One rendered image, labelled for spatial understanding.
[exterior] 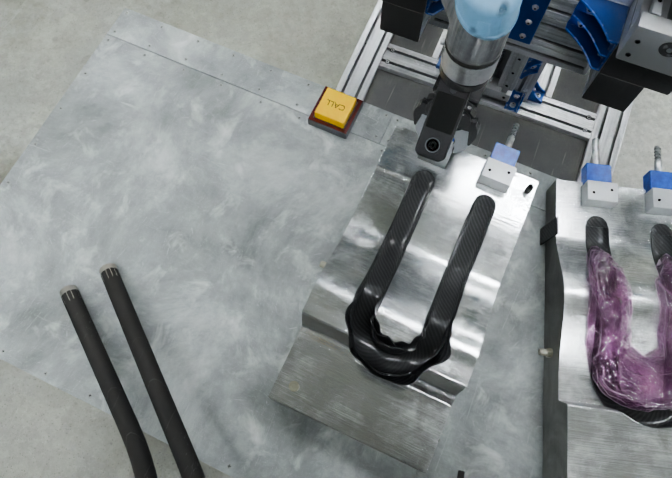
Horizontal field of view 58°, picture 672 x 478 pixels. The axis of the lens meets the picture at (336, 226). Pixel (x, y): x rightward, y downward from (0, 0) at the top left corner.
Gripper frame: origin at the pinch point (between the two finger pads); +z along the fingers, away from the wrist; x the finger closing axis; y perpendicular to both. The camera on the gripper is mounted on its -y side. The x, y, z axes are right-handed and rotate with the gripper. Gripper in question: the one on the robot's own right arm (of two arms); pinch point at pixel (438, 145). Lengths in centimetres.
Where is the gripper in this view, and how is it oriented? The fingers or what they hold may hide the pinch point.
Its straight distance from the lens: 103.7
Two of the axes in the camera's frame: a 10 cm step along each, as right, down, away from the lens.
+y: 4.2, -8.6, 3.1
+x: -9.1, -3.9, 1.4
